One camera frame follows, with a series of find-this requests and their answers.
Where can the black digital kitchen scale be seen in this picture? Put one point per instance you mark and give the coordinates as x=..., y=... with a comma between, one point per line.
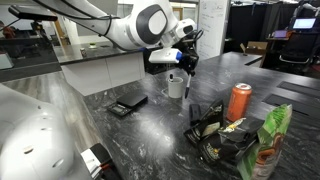
x=128, y=101

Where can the white kitchen island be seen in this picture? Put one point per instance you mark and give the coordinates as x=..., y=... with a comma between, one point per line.
x=103, y=70

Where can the green snack bag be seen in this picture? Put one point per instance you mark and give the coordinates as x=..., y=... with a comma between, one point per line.
x=266, y=150

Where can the black camera bar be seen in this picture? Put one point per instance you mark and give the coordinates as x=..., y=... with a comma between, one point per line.
x=31, y=13

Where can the black white marker pen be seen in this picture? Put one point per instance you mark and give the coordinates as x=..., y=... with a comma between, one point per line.
x=171, y=77
x=188, y=87

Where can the black green label printer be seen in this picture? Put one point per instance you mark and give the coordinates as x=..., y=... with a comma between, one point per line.
x=206, y=125

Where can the small box on island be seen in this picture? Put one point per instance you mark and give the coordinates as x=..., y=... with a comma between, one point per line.
x=83, y=52

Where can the orange drink can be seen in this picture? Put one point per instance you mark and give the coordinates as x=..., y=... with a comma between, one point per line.
x=238, y=103

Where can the black snack bag yellow print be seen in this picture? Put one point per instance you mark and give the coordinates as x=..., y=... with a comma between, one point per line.
x=230, y=141

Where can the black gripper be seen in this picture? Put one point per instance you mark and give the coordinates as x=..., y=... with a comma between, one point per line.
x=190, y=53

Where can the flat black case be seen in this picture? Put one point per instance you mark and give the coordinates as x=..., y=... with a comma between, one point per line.
x=195, y=114

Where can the white ceramic mug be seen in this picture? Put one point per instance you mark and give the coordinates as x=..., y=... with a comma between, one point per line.
x=175, y=89

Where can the lit computer monitor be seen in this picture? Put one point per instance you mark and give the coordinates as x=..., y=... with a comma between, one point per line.
x=303, y=23

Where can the wrist camera with blue tape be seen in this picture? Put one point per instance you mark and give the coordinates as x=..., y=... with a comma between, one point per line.
x=163, y=55

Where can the open cardboard box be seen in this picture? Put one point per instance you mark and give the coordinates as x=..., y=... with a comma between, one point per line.
x=255, y=48

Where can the aluminium extrusion rail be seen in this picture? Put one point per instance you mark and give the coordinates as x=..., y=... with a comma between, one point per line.
x=90, y=160

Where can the whiteboard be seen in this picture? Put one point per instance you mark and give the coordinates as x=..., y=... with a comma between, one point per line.
x=213, y=28

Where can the black office chair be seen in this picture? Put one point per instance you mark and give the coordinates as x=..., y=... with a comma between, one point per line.
x=296, y=50

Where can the open laptop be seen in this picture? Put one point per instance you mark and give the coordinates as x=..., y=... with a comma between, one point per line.
x=280, y=33

